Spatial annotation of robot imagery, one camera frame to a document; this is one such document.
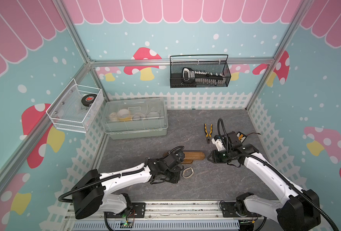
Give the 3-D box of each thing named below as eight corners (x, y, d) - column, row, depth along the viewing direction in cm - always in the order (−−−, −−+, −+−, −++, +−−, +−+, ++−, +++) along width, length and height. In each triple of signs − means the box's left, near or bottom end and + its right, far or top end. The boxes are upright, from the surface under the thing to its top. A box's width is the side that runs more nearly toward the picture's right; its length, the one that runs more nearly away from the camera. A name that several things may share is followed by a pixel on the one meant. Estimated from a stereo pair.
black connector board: (234, 137, 106) (235, 136, 104) (238, 132, 108) (239, 131, 106) (242, 143, 103) (243, 141, 101) (246, 137, 106) (247, 136, 104)
